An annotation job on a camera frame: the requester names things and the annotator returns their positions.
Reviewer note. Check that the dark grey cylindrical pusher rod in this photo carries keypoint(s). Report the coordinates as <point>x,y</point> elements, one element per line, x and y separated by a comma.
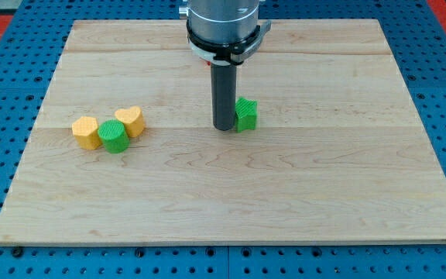
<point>223,87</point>

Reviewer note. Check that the green cylinder block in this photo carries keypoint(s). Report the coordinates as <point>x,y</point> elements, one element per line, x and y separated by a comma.
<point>113,135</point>

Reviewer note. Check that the yellow hexagon block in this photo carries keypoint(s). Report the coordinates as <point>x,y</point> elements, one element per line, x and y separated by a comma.
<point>85,132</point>

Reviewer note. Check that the yellow heart block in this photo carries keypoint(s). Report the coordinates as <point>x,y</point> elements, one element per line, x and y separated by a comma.
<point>132,119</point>

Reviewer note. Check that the green star block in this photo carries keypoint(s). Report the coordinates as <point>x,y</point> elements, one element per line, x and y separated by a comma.
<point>245,114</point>

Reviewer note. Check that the light wooden board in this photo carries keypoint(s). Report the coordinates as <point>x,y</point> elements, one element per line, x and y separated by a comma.
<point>339,155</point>

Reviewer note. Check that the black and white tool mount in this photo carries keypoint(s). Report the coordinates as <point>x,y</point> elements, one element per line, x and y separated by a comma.
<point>228,53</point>

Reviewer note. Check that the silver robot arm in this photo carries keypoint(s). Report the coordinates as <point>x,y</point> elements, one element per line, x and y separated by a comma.
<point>225,33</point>

